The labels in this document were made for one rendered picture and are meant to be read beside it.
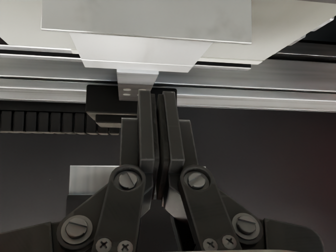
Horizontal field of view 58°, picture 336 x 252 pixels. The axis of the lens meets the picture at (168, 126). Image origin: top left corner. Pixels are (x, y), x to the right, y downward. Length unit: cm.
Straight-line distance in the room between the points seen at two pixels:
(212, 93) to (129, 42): 30
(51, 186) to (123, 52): 57
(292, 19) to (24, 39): 16
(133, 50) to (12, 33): 7
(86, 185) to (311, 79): 42
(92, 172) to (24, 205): 55
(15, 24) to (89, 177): 11
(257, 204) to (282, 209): 7
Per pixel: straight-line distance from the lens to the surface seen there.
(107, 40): 19
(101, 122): 41
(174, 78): 47
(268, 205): 83
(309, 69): 55
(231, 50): 21
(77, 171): 23
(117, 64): 24
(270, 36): 19
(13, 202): 78
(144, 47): 20
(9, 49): 24
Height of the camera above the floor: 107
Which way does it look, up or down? 4 degrees down
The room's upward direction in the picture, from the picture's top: 179 degrees counter-clockwise
